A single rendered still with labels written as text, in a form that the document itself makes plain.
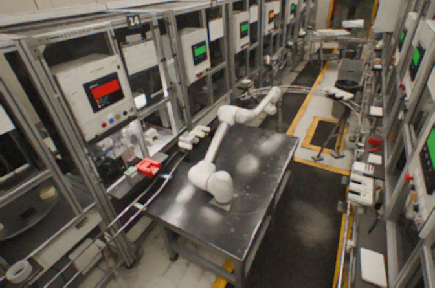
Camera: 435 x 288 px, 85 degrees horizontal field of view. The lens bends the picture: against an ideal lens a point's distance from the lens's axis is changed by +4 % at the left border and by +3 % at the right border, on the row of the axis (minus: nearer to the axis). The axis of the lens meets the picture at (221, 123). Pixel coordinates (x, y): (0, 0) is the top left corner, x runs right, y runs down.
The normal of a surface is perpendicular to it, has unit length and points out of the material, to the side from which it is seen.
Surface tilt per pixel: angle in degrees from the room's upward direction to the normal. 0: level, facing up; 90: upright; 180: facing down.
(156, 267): 0
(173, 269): 0
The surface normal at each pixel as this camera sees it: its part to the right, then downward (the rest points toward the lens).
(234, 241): -0.07, -0.85
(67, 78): 0.87, 0.21
